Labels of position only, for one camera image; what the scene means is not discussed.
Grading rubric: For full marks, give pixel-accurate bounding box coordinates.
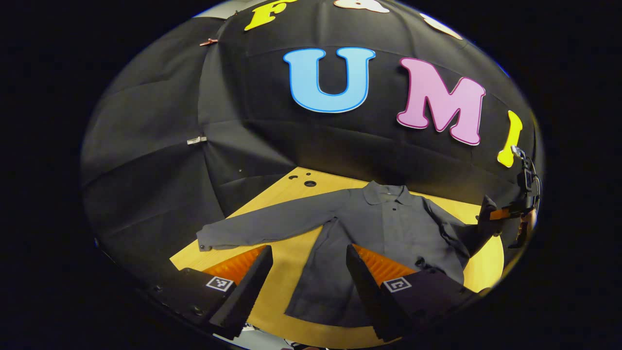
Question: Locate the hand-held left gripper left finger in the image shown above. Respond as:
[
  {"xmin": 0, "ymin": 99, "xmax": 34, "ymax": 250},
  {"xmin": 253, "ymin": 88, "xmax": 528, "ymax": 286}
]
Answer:
[{"xmin": 146, "ymin": 245, "xmax": 274, "ymax": 341}]

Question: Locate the grey long-sleeved shirt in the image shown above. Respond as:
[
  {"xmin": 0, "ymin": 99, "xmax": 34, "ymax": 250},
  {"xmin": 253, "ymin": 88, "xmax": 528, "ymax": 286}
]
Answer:
[{"xmin": 196, "ymin": 181, "xmax": 503, "ymax": 329}]

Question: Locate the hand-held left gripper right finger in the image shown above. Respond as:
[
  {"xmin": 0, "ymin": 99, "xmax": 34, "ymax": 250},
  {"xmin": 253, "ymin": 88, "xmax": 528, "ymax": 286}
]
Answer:
[{"xmin": 346, "ymin": 244, "xmax": 479, "ymax": 342}]

